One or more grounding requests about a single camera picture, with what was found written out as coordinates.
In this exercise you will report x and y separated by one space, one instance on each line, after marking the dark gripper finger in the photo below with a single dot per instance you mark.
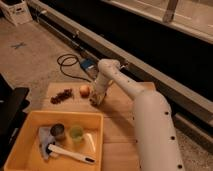
96 99

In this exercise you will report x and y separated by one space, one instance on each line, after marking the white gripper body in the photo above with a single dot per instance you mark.
100 86

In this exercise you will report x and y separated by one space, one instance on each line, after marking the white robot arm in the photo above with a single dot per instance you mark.
155 133

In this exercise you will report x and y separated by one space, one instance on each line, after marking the red apple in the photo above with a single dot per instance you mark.
84 91

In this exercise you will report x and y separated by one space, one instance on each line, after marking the blue power box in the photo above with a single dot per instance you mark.
87 64

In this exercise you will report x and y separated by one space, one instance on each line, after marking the dark grape bunch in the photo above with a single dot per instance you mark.
61 96

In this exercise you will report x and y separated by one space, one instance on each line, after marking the green plastic cup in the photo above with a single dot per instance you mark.
76 133

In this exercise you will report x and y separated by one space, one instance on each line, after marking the metal can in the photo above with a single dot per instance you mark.
58 131

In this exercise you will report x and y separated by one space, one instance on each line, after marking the grey cloth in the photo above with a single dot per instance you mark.
45 138

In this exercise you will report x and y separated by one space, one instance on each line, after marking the black chair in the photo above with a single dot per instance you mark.
12 104

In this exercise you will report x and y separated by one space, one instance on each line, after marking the yellow plastic bin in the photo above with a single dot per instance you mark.
26 156

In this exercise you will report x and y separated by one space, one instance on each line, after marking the white cardboard box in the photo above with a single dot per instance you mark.
17 14

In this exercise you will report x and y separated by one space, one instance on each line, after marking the white handled brush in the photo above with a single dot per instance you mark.
76 156

